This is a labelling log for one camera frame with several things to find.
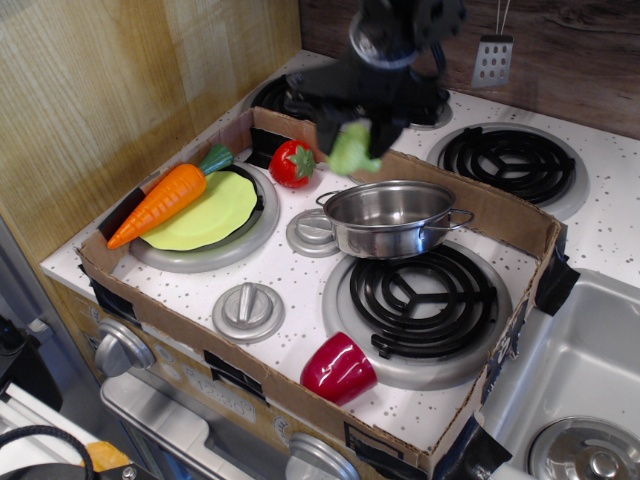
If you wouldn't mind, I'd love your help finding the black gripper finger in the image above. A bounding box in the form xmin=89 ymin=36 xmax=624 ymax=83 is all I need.
xmin=314 ymin=107 xmax=366 ymax=155
xmin=368 ymin=112 xmax=408 ymax=159

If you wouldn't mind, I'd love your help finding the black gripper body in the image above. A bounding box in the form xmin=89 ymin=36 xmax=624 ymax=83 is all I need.
xmin=286 ymin=52 xmax=450 ymax=124

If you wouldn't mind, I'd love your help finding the green toy broccoli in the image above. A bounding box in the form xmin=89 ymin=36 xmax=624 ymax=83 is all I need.
xmin=327 ymin=123 xmax=382 ymax=176

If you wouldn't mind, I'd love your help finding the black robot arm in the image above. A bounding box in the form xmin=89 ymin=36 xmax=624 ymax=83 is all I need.
xmin=285 ymin=1 xmax=466 ymax=158

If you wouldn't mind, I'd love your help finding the small steel pan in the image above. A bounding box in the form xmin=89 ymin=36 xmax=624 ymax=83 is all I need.
xmin=316 ymin=180 xmax=474 ymax=260

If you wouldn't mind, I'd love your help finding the back silver stove knob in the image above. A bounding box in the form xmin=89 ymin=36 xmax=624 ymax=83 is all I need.
xmin=408 ymin=98 xmax=453 ymax=130

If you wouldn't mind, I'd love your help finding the silver stove knob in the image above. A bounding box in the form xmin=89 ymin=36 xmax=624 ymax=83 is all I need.
xmin=212 ymin=282 xmax=285 ymax=344
xmin=286 ymin=208 xmax=339 ymax=258
xmin=408 ymin=98 xmax=453 ymax=130

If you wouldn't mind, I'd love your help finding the red toy strawberry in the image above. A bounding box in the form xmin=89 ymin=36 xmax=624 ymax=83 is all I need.
xmin=269 ymin=140 xmax=316 ymax=188

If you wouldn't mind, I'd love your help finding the back left black burner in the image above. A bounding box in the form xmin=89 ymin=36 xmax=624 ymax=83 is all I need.
xmin=244 ymin=75 xmax=315 ymax=121

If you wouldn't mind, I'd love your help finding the black burner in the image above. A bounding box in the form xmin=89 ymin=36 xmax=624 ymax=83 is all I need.
xmin=244 ymin=75 xmax=315 ymax=121
xmin=426 ymin=122 xmax=590 ymax=220
xmin=322 ymin=242 xmax=513 ymax=391

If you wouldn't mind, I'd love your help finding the hanging metal spatula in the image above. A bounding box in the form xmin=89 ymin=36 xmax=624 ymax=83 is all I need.
xmin=471 ymin=1 xmax=514 ymax=89

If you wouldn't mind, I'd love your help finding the middle silver stove knob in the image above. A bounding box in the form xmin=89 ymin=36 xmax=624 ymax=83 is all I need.
xmin=286 ymin=208 xmax=339 ymax=258

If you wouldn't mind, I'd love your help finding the back right black burner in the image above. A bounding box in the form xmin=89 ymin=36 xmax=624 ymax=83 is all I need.
xmin=426 ymin=122 xmax=590 ymax=220

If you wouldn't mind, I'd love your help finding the yellow-green toy plate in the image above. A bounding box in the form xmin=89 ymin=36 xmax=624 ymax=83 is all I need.
xmin=141 ymin=171 xmax=258 ymax=251

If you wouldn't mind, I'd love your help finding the orange toy carrot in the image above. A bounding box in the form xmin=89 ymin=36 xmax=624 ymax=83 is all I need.
xmin=107 ymin=145 xmax=234 ymax=249

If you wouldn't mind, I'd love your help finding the front right black burner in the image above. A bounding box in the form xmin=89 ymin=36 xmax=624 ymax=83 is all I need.
xmin=322 ymin=242 xmax=513 ymax=391

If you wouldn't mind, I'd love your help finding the front silver stove knob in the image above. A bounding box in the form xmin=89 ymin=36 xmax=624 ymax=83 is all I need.
xmin=212 ymin=282 xmax=285 ymax=344

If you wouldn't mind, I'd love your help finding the red toy cup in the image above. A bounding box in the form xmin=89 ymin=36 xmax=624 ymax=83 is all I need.
xmin=300 ymin=332 xmax=378 ymax=406

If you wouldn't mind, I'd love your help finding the steel toy sink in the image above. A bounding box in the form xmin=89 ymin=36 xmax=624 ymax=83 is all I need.
xmin=482 ymin=270 xmax=639 ymax=479

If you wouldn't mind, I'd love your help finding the left silver oven knob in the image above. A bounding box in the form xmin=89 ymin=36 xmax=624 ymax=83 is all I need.
xmin=95 ymin=319 xmax=155 ymax=378

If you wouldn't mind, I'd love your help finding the silver oven knob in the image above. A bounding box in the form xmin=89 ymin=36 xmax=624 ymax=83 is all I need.
xmin=95 ymin=319 xmax=155 ymax=378
xmin=285 ymin=433 xmax=360 ymax=480

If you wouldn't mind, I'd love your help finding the right silver oven knob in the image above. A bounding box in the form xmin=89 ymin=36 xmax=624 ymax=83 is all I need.
xmin=285 ymin=433 xmax=360 ymax=480

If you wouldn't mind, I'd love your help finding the silver sink drain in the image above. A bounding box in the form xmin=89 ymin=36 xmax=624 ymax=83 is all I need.
xmin=526 ymin=417 xmax=639 ymax=479

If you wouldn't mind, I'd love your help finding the orange yellow object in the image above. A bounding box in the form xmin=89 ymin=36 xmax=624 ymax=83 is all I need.
xmin=86 ymin=441 xmax=131 ymax=473

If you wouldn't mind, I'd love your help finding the front left burner ring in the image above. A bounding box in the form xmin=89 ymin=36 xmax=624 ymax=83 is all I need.
xmin=128 ymin=160 xmax=282 ymax=274

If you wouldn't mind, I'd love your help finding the silver oven door handle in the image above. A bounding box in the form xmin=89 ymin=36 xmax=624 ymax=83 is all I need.
xmin=99 ymin=372 xmax=261 ymax=480

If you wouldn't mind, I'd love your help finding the black cable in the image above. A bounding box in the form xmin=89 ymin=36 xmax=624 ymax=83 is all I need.
xmin=0 ymin=424 xmax=96 ymax=480

